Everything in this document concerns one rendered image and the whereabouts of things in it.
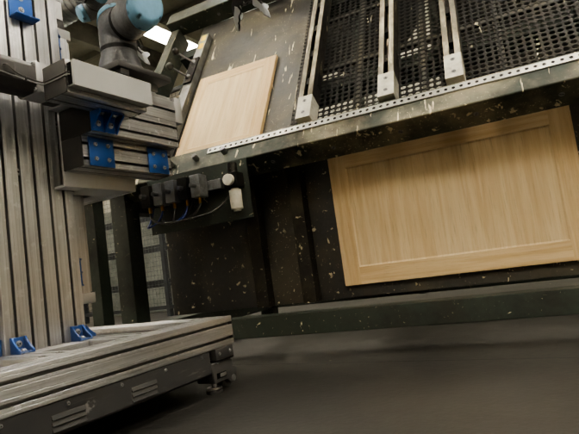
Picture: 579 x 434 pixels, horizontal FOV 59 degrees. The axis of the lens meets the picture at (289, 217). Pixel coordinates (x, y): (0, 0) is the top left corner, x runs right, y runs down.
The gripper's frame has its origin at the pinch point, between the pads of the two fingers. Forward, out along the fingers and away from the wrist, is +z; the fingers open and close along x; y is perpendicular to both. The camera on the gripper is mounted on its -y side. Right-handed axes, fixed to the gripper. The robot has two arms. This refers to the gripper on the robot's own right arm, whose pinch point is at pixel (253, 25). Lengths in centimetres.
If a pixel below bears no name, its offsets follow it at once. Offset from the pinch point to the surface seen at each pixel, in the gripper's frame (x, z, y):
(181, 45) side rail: 87, -9, 71
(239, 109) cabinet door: 26.2, 29.9, 7.7
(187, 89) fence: 61, 14, 24
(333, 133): -25, 46, -19
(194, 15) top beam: 73, -21, 75
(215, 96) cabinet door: 43, 22, 19
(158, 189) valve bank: 46, 45, -39
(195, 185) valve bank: 28, 47, -39
